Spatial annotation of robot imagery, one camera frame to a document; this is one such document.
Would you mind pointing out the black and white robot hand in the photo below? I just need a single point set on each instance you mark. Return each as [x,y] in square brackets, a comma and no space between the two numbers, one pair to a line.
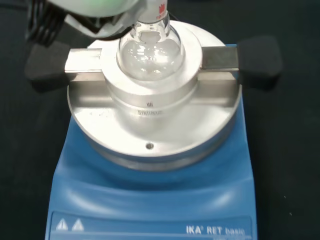
[82,15]

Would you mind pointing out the heater with blue base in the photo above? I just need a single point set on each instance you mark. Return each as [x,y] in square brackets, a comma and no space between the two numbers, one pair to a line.
[155,190]

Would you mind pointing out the clear round-bottom glass flask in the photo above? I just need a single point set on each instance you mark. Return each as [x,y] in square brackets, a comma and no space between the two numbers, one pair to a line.
[150,52]

